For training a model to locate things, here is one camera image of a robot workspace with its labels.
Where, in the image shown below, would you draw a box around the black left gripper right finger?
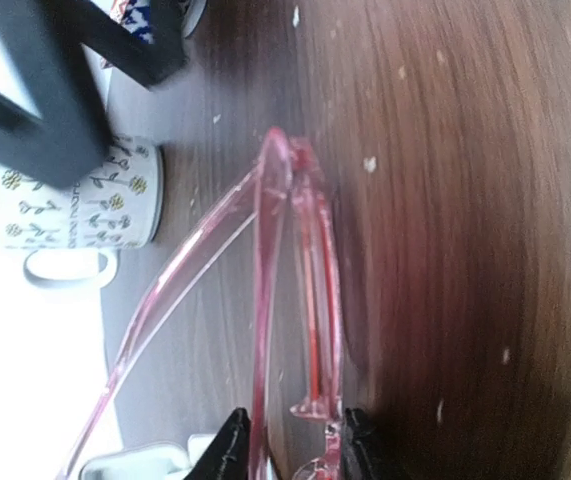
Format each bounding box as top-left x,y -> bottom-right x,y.
341,408 -> 410,480

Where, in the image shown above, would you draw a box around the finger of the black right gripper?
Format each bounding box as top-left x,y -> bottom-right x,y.
0,1 -> 112,189
45,1 -> 187,88

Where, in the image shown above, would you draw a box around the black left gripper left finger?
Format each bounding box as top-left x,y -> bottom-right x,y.
185,407 -> 251,480

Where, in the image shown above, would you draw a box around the white floral mug yellow inside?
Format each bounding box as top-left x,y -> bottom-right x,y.
0,135 -> 164,289

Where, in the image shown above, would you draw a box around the red patterned ceramic bowl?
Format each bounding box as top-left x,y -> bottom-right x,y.
107,0 -> 208,75

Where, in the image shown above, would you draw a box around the pink glasses case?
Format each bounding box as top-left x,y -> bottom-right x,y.
78,434 -> 215,480

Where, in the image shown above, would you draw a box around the rose gold wire glasses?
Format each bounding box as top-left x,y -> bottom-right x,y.
58,127 -> 343,479

